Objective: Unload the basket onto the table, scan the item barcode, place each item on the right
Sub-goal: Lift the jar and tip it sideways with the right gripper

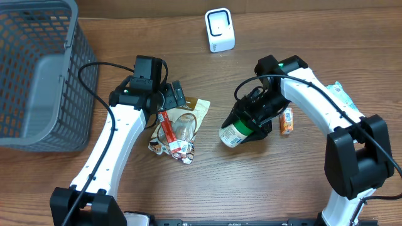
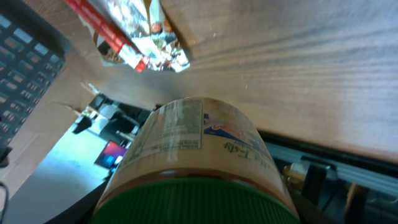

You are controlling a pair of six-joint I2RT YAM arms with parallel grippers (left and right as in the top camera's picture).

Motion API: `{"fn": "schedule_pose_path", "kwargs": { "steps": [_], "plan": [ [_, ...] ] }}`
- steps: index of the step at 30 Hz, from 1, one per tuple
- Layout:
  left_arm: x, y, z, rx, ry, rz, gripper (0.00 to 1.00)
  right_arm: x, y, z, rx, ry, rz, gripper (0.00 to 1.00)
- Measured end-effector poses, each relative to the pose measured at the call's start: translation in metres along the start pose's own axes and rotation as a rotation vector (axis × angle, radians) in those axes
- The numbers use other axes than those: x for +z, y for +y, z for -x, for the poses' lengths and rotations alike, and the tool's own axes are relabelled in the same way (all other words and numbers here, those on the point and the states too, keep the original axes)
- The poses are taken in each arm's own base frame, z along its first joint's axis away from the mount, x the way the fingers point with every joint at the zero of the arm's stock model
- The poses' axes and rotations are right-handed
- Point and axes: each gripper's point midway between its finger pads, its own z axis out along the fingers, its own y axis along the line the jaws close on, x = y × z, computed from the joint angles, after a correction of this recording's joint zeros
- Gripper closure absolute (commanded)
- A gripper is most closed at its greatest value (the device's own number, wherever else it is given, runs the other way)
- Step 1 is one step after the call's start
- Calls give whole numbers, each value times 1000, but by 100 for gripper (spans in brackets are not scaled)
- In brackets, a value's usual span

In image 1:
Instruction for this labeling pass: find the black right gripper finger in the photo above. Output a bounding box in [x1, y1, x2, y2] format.
[241, 119, 273, 144]
[221, 106, 241, 128]

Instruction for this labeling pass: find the green lid jar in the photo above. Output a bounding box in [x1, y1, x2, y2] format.
[219, 119, 253, 148]

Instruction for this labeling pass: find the orange snack box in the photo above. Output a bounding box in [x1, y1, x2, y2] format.
[280, 107, 294, 135]

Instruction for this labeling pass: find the beige snack pouch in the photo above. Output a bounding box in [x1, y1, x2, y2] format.
[148, 97, 210, 164]

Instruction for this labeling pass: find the red stick sachet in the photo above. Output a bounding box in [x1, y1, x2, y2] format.
[158, 111, 181, 154]

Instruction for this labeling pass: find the teal wet wipes pack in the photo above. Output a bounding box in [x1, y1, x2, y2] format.
[326, 81, 359, 112]

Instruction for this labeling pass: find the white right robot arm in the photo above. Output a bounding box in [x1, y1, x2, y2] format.
[219, 55, 401, 225]

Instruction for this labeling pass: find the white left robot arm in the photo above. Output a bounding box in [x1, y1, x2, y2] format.
[50, 55, 185, 226]

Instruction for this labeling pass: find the white barcode scanner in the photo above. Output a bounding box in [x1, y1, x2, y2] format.
[204, 8, 236, 53]

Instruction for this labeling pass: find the grey plastic mesh basket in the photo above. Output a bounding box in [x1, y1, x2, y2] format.
[1, 0, 98, 152]

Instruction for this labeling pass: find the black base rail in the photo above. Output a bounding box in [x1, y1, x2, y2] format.
[97, 218, 379, 226]

